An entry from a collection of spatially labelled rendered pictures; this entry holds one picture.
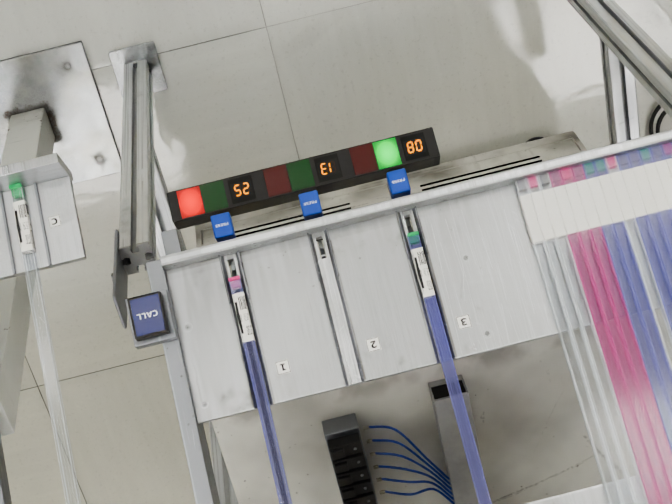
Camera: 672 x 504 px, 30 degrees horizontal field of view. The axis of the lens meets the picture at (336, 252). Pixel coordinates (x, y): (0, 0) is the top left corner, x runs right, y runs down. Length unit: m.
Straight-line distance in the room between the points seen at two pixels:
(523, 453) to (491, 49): 0.74
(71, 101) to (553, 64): 0.85
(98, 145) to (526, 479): 0.93
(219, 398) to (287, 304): 0.14
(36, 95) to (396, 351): 0.95
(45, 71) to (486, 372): 0.91
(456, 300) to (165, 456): 1.24
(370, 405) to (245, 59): 0.69
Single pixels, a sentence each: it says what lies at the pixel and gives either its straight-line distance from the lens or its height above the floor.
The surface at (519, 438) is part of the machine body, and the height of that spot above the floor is 0.62.
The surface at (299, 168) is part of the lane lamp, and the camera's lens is 1.55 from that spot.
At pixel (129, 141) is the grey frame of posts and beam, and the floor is 0.32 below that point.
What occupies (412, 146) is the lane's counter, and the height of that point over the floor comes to 0.66.
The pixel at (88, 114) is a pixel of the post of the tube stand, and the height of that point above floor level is 0.01.
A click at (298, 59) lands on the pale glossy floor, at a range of 2.20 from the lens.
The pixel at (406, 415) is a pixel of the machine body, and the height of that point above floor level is 0.62.
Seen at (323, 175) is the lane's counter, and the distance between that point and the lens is 1.55.
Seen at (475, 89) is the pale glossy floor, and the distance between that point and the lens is 2.28.
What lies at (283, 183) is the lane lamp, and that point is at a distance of 1.55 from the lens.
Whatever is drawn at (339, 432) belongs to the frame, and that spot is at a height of 0.65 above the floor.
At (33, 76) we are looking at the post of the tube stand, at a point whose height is 0.01.
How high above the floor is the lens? 2.03
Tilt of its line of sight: 59 degrees down
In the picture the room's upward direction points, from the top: 165 degrees clockwise
